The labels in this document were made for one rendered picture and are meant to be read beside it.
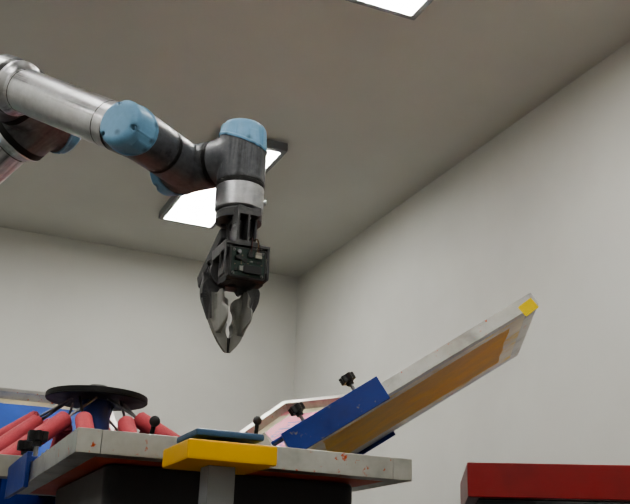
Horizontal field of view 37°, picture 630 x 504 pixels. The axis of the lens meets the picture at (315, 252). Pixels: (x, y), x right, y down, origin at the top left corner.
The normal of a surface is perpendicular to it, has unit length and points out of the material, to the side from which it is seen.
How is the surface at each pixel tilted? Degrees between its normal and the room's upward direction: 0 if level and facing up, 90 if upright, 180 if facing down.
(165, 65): 180
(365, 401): 90
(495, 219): 90
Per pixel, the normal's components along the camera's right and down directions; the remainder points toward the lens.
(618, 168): -0.91, -0.17
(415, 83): -0.03, 0.94
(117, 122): -0.47, -0.32
